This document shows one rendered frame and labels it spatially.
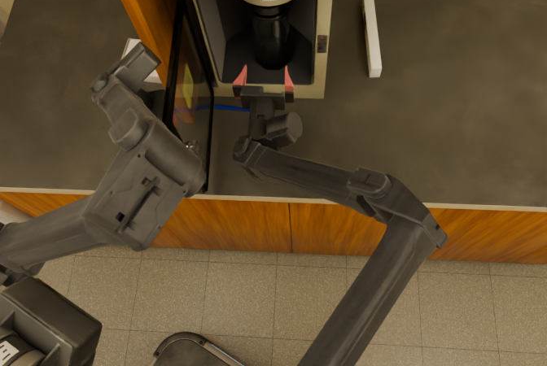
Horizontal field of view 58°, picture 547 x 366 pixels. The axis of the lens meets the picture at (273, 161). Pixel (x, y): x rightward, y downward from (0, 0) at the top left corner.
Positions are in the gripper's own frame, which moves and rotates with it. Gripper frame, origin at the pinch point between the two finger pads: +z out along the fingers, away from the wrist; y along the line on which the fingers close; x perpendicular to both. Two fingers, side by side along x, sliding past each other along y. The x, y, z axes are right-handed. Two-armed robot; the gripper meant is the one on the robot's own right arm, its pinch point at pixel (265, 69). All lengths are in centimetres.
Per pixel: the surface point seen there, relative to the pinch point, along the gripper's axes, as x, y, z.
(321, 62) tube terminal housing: 4.4, -13.4, 5.4
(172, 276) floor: 117, 47, -33
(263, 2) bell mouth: -15.7, -0.1, 6.9
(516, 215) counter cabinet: 41, -72, -21
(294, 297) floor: 117, -7, -39
